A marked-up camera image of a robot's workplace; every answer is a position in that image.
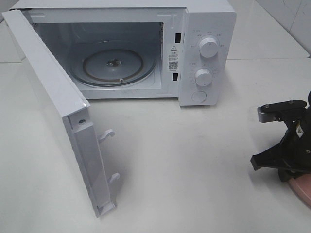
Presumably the white warning label sticker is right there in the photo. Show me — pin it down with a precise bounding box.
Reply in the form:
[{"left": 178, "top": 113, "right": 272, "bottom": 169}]
[{"left": 166, "top": 43, "right": 181, "bottom": 73}]

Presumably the white microwave door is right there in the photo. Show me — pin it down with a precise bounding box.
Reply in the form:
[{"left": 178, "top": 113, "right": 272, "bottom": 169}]
[{"left": 3, "top": 10, "right": 120, "bottom": 216}]

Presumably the upper white power knob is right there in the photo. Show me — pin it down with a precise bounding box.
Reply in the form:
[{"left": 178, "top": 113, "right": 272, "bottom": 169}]
[{"left": 199, "top": 36, "right": 219, "bottom": 58}]

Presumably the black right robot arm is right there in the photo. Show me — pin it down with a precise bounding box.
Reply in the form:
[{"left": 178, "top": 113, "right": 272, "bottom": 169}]
[{"left": 250, "top": 95, "right": 311, "bottom": 182}]

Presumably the round white door button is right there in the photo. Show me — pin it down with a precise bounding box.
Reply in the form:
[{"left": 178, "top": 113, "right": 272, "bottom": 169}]
[{"left": 191, "top": 91, "right": 207, "bottom": 103}]

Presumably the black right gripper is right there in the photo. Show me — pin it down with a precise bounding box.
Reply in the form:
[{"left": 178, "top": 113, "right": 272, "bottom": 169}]
[{"left": 250, "top": 116, "right": 311, "bottom": 182}]

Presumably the pink round plate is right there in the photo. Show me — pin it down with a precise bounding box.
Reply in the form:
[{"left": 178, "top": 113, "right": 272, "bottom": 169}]
[{"left": 288, "top": 174, "right": 311, "bottom": 207}]

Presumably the lower white timer knob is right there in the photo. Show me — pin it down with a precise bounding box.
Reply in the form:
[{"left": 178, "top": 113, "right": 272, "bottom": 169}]
[{"left": 195, "top": 69, "right": 213, "bottom": 87}]

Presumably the white microwave oven body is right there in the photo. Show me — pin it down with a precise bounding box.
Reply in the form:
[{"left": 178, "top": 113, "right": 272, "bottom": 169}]
[{"left": 9, "top": 0, "right": 237, "bottom": 106}]

